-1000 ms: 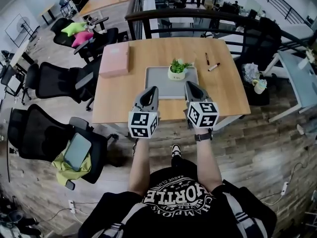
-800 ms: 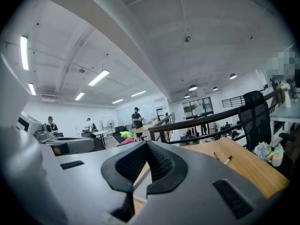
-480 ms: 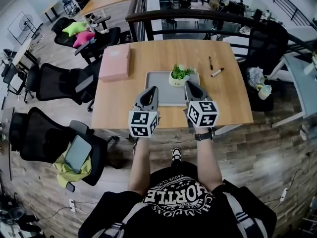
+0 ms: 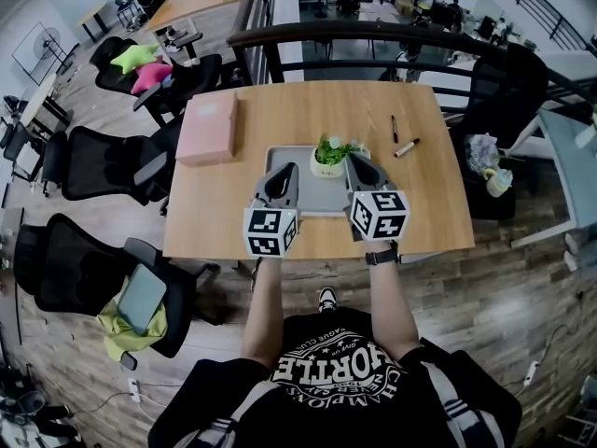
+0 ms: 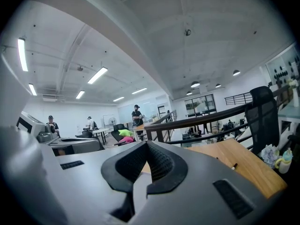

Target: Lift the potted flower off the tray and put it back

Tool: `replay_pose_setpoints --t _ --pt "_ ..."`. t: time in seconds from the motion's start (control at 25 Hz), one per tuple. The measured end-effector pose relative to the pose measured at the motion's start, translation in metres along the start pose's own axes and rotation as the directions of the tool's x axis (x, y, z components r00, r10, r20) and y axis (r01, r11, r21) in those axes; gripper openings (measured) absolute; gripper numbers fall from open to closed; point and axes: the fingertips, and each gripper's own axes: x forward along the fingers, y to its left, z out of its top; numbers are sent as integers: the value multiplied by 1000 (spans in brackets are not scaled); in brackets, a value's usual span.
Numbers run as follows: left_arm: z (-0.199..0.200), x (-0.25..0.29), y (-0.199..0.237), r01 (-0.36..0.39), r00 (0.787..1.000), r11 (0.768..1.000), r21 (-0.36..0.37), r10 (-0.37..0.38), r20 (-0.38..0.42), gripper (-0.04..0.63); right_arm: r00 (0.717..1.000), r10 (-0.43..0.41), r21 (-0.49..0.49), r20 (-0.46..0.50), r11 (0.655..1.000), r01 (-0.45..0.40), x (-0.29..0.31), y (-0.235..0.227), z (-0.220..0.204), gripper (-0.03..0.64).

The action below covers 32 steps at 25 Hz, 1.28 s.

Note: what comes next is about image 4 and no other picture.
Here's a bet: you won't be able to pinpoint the grey table with white legs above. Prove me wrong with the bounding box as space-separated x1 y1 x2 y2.
510 109 597 250

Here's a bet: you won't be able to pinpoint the black wristwatch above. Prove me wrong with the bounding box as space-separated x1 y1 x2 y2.
365 248 400 267

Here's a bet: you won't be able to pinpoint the black trousers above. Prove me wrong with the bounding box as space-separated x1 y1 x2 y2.
283 309 374 341

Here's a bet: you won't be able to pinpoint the pale mug with yellow handle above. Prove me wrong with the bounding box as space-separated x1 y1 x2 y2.
482 166 515 199

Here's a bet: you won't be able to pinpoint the long wooden table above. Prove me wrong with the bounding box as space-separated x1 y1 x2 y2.
146 0 263 35

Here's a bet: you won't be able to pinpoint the person's left forearm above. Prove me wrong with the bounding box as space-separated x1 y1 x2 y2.
240 257 288 373

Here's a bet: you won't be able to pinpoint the white vase with flowers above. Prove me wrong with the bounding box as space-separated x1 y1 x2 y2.
576 105 597 149

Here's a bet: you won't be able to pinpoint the pink star cushion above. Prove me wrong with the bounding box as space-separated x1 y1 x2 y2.
130 61 175 97

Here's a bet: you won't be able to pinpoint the grey-blue flower bouquet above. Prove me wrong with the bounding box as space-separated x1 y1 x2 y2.
465 133 503 175

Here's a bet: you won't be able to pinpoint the green star cushion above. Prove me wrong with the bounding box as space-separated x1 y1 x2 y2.
109 43 161 74

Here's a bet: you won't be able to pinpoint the grey tray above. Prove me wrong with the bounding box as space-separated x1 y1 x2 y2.
264 143 372 218

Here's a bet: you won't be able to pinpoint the grey backpack strap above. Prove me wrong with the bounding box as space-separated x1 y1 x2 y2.
419 361 506 448
186 380 282 448

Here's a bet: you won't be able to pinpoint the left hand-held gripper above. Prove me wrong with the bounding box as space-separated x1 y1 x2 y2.
243 162 301 259

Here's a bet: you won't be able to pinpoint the white marker with dark cap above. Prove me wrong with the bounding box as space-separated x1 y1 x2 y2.
393 137 422 160

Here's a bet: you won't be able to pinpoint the pink box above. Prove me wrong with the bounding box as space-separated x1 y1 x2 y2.
174 90 240 168

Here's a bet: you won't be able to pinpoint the small potted green plant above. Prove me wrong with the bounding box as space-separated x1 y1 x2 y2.
310 133 372 179

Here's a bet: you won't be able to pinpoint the yellow-green cloth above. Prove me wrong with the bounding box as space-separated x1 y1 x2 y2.
96 275 170 364

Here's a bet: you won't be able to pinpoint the person's right forearm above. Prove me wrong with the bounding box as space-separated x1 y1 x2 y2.
366 240 422 359

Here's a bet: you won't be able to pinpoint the black and white sneaker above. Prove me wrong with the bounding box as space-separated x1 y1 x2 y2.
317 287 339 315

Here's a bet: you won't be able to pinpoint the standing fan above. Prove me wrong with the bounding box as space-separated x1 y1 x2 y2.
33 25 62 59

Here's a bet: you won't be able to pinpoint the black office chair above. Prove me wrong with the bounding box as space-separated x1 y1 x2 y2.
454 42 552 221
89 36 225 128
40 114 186 217
12 212 221 371

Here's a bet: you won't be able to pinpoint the black cable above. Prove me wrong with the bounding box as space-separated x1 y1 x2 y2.
69 380 183 419

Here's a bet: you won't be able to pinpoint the black metal railing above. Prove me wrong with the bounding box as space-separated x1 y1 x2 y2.
227 20 597 111

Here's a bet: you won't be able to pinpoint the black printed t-shirt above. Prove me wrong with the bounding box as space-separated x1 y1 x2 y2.
147 329 523 448

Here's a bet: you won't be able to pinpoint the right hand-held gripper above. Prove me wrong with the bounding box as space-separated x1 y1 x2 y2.
343 153 411 243

